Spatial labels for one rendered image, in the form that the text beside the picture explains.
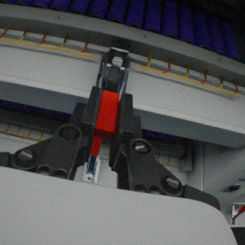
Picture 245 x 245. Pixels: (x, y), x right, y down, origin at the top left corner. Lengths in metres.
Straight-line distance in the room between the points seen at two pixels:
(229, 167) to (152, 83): 0.16
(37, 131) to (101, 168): 0.13
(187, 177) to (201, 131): 0.17
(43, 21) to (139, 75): 0.10
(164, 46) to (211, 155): 0.20
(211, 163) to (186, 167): 0.05
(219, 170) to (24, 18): 0.31
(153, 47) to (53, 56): 0.10
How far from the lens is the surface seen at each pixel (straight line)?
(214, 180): 0.31
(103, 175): 0.33
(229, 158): 0.29
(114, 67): 0.16
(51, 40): 0.20
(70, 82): 0.18
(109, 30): 0.19
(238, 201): 0.41
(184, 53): 0.20
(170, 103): 0.19
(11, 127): 0.37
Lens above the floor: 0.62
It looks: 47 degrees down
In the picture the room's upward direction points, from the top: 19 degrees clockwise
